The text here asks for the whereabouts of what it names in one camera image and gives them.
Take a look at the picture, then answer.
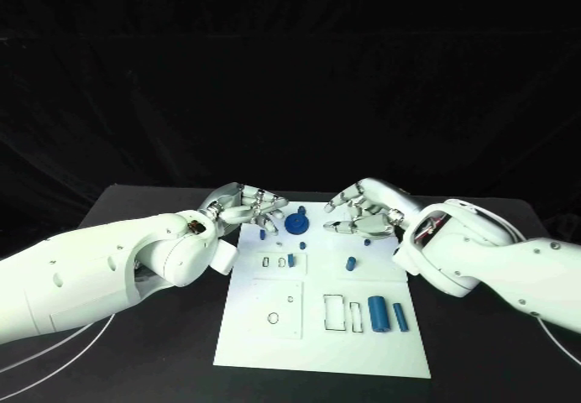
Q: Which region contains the thin long blue cylinder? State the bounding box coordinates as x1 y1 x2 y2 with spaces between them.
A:
390 302 410 332

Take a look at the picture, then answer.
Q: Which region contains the thick blue cylinder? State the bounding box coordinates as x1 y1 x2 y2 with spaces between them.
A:
366 295 393 333

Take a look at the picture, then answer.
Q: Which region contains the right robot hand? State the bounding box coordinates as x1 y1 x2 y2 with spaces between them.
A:
321 177 426 240

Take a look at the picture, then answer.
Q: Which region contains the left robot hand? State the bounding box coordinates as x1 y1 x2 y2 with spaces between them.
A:
197 181 291 237

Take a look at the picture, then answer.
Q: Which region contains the white cable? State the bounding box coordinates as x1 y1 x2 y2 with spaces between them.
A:
533 315 581 369
0 322 96 373
0 312 116 400

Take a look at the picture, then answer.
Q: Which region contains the white task board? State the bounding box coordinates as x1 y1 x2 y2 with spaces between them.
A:
211 201 432 379

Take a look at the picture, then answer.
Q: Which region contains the blue gear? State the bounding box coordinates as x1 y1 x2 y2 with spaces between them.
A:
282 212 312 236

